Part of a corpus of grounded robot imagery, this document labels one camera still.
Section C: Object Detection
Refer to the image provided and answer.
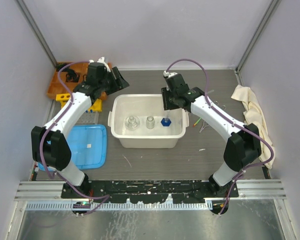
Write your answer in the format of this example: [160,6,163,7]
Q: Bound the green rainbow spoon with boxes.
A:
[192,118,201,127]

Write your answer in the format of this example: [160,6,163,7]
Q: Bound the clear plastic tube rack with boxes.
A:
[76,112,99,125]

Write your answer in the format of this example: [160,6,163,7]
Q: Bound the yellow test tube rack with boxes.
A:
[55,93,103,113]

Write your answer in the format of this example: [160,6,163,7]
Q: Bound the blue hexagonal cap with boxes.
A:
[160,110,172,127]

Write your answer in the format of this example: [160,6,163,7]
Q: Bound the aluminium rail frame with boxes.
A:
[14,179,287,214]

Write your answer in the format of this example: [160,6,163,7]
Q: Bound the blue plastic tray lid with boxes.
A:
[43,124,107,171]

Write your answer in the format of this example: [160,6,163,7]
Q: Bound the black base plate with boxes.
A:
[61,179,240,205]

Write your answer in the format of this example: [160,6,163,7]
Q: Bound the rolled tie orange pattern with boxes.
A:
[64,68,80,83]

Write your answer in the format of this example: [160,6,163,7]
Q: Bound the wooden compartment tray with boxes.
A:
[45,61,113,100]

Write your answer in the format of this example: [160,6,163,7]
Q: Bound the small clear glass bottle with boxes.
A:
[146,116,155,130]

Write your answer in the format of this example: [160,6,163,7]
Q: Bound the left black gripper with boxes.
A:
[98,67,129,96]

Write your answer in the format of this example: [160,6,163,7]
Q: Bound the white plastic bin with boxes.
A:
[107,94,189,149]

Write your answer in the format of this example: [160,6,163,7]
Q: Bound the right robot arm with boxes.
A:
[161,71,261,197]

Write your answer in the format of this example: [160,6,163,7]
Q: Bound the metal crucible tongs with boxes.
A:
[199,121,209,133]

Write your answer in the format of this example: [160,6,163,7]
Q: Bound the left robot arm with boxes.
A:
[31,57,129,198]

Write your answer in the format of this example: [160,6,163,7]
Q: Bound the cream cloth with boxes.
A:
[231,85,276,170]

